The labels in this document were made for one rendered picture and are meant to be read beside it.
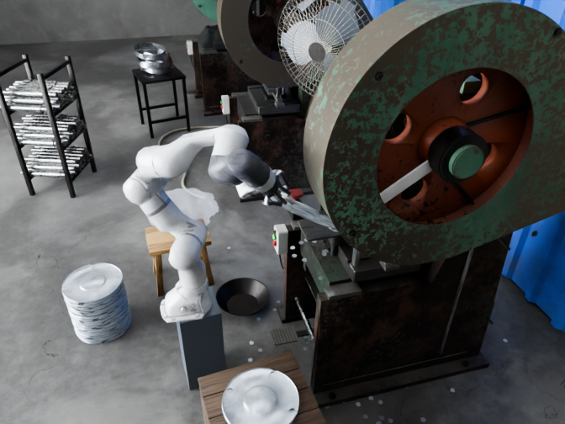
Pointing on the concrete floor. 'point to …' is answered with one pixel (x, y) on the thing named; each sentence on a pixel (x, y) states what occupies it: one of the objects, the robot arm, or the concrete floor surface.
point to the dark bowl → (242, 296)
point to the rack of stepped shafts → (47, 124)
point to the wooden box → (307, 414)
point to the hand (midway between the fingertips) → (287, 198)
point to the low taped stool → (157, 245)
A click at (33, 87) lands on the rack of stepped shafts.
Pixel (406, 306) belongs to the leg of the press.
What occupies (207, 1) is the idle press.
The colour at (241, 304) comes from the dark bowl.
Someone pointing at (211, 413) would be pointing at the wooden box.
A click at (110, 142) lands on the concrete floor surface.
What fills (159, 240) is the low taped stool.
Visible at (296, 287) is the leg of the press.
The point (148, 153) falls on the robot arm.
